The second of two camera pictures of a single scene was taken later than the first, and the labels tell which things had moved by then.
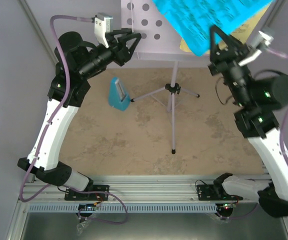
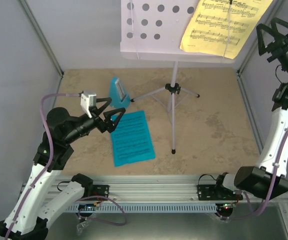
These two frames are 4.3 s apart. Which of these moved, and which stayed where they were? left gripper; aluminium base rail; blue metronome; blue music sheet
Moved: left gripper; blue music sheet
Stayed: blue metronome; aluminium base rail
